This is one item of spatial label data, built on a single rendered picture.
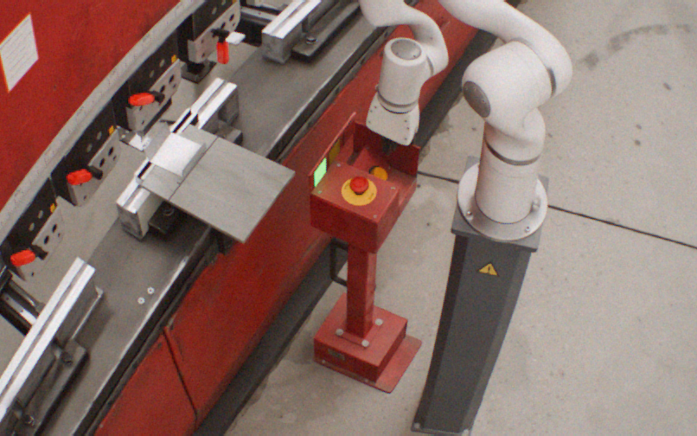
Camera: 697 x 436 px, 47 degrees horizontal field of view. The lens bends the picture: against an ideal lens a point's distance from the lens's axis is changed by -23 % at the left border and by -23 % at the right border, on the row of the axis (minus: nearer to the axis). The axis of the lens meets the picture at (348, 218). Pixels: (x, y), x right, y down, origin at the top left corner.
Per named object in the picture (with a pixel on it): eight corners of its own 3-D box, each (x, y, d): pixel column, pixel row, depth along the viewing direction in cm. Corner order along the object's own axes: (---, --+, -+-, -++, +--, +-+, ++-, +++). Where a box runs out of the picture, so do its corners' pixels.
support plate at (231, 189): (243, 244, 184) (243, 240, 183) (141, 188, 192) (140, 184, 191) (295, 174, 193) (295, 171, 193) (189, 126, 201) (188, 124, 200)
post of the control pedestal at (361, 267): (363, 339, 272) (369, 221, 228) (345, 331, 273) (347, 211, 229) (373, 324, 275) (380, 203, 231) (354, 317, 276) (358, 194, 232)
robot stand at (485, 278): (484, 390, 274) (549, 176, 193) (468, 439, 264) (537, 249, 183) (426, 381, 277) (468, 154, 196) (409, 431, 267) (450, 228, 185)
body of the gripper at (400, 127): (367, 97, 203) (361, 131, 212) (412, 118, 201) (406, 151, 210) (383, 75, 207) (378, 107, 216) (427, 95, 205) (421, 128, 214)
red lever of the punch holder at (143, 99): (139, 99, 162) (166, 93, 171) (124, 92, 163) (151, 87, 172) (137, 108, 162) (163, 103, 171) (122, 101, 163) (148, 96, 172)
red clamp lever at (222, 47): (226, 67, 189) (225, 35, 181) (210, 61, 190) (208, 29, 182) (231, 61, 190) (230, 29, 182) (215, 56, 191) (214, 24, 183)
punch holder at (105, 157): (80, 213, 165) (65, 157, 152) (54, 195, 168) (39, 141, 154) (123, 156, 173) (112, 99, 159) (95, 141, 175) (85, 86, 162)
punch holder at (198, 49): (196, 68, 186) (193, 14, 172) (167, 58, 188) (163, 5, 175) (240, 24, 193) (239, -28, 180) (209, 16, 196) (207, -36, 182)
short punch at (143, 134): (144, 144, 187) (140, 114, 179) (137, 141, 187) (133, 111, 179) (173, 111, 192) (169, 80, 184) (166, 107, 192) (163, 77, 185)
